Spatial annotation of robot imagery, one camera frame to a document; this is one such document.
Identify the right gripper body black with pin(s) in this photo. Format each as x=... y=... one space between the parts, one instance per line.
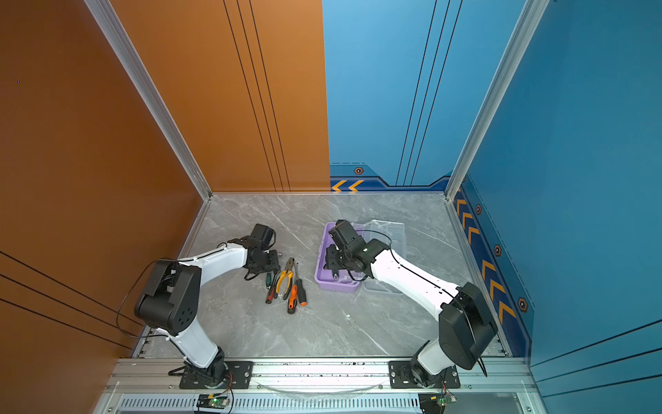
x=337 y=259

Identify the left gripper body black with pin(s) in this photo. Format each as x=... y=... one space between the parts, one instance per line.
x=270 y=262

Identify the purple toolbox base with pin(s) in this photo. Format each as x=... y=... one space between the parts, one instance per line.
x=345 y=237

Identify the clear toolbox lid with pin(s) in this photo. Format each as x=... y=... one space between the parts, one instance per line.
x=390 y=233

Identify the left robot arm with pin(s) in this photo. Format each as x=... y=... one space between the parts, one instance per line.
x=169 y=301

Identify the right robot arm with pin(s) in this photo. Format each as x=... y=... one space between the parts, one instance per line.
x=466 y=325

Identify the orange black screwdriver small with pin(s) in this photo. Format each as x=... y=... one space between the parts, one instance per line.
x=301 y=293

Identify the orange black screwdriver large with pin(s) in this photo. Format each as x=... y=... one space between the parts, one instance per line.
x=293 y=298

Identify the left green circuit board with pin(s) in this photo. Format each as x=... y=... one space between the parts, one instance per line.
x=212 y=402

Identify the green circuit board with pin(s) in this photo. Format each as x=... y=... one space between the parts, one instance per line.
x=212 y=402
x=435 y=403

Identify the right green circuit board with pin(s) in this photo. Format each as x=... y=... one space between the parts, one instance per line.
x=435 y=403

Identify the yellow handled pliers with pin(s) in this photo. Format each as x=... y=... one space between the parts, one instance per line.
x=284 y=282

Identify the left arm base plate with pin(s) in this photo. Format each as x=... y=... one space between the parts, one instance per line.
x=219 y=376

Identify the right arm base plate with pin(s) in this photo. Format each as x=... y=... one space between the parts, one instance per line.
x=405 y=374

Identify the aluminium front rail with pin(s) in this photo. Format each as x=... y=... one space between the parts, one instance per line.
x=324 y=375

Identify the left aluminium corner post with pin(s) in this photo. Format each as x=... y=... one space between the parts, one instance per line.
x=110 y=24

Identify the aluminium corner post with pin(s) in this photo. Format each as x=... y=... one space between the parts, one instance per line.
x=515 y=50
x=110 y=24

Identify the right aluminium corner post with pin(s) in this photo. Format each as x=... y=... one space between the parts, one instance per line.
x=515 y=50

